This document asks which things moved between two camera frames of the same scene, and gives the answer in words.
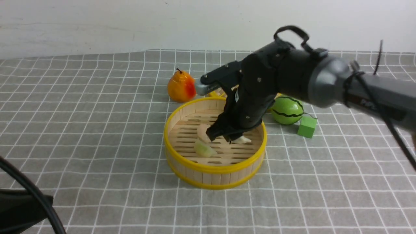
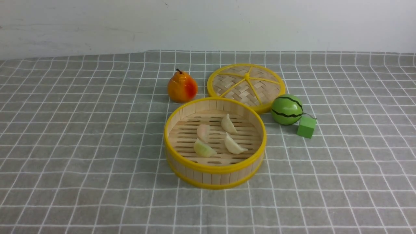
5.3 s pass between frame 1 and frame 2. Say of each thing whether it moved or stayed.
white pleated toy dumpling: moved
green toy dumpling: stayed
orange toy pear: stayed
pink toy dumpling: stayed
